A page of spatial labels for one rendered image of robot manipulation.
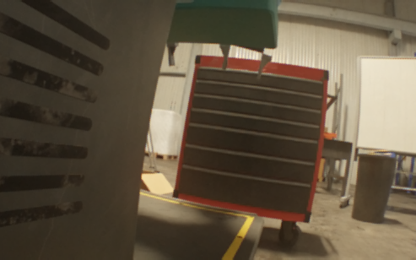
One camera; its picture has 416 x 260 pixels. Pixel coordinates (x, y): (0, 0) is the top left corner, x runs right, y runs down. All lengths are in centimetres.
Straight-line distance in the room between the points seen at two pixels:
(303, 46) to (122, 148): 1013
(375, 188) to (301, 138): 139
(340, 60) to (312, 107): 891
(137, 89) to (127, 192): 6
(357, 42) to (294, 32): 251
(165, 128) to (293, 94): 668
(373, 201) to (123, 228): 252
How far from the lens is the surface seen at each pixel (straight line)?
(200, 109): 143
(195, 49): 1045
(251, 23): 46
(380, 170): 260
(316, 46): 1031
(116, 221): 17
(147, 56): 17
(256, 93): 141
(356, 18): 1053
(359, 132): 359
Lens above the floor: 45
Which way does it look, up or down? 3 degrees up
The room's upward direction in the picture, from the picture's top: 9 degrees clockwise
